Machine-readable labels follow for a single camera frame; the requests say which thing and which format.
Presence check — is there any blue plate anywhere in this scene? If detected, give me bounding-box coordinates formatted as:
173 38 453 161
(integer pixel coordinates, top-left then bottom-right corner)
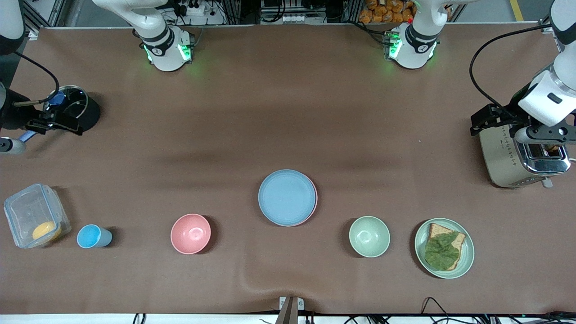
258 169 317 227

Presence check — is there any bread slice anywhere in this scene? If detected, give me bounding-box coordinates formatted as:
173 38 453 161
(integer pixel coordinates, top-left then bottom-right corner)
425 223 466 271

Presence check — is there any brown table cover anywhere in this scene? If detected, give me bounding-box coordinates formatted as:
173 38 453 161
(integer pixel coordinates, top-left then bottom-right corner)
0 25 576 315

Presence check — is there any white power strip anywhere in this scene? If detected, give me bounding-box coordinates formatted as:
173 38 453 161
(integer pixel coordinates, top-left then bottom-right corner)
178 0 208 17

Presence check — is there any black cable loop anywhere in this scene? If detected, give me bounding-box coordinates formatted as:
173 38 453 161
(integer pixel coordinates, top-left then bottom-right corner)
421 297 451 324

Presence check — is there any black pot with blue handle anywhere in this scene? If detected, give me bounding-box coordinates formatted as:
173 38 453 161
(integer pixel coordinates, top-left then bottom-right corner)
20 85 101 144

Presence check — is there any green bowl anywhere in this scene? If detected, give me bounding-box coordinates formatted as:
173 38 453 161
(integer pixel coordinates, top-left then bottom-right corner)
349 216 391 258

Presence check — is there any silver toaster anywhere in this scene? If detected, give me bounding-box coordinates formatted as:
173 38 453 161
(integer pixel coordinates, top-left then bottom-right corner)
479 126 571 189

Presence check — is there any blue cup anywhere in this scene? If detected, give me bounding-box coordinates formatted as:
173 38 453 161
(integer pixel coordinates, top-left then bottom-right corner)
76 224 113 249

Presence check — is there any metal table clamp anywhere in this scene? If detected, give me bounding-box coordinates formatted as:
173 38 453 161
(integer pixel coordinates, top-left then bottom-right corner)
275 296 305 324

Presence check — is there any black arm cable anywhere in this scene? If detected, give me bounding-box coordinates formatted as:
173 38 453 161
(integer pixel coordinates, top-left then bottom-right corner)
469 25 554 117
11 50 60 108

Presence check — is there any yellow food piece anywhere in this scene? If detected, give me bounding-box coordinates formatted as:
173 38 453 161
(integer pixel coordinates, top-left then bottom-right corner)
32 221 62 242

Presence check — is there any green lettuce leaf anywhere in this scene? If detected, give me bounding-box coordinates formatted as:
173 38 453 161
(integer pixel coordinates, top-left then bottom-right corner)
424 232 460 271

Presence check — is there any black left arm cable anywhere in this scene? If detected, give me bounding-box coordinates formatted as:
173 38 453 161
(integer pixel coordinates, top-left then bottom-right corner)
469 25 554 117

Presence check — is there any green plate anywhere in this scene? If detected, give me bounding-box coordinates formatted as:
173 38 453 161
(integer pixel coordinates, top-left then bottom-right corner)
414 218 475 279

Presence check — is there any pink bowl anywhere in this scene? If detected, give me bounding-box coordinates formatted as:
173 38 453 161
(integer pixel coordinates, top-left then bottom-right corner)
171 213 212 255

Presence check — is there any pink plate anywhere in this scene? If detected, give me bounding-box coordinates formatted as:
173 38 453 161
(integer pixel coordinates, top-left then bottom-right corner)
292 179 319 227

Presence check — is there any clear plastic container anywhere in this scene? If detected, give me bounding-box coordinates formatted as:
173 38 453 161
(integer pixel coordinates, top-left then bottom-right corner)
4 183 72 249

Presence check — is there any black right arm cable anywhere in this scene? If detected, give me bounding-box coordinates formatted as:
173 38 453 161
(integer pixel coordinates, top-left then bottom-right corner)
11 50 60 108

